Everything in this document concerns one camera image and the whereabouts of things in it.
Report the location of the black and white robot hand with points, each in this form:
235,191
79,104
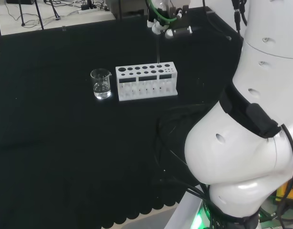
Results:
160,26

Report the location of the clear glass rod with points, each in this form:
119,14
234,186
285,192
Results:
158,50

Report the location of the white test tube rack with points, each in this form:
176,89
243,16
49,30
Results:
148,91

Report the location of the grey metal cabinet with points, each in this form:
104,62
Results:
132,7

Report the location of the black upright pole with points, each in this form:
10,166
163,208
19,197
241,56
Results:
120,9

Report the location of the clear cloth clip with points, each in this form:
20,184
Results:
63,28
229,38

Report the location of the white power strip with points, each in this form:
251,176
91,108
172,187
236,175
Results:
87,10

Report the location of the black plug adapter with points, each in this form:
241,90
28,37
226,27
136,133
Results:
84,6

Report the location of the clear glass beaker with water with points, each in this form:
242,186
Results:
102,89

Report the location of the black bench cloth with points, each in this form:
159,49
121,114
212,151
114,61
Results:
65,143

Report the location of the pale base board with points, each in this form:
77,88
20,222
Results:
182,214

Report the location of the yellow stop button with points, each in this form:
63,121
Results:
283,190

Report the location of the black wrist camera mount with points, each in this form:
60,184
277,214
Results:
182,17

